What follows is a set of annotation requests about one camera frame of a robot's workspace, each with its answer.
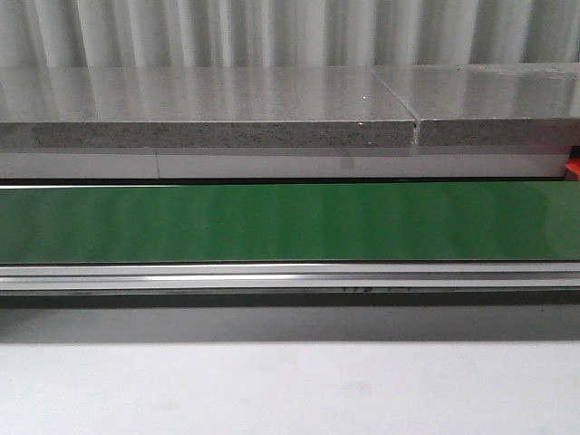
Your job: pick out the green conveyor belt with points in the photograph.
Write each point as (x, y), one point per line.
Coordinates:
(481, 220)

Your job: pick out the grey stone counter slab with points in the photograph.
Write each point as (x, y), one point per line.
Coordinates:
(532, 106)

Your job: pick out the red plastic object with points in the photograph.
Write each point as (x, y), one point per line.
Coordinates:
(572, 165)

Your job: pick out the white pleated curtain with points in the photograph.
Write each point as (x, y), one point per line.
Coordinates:
(281, 33)

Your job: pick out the aluminium conveyor side rail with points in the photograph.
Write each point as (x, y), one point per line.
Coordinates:
(250, 284)

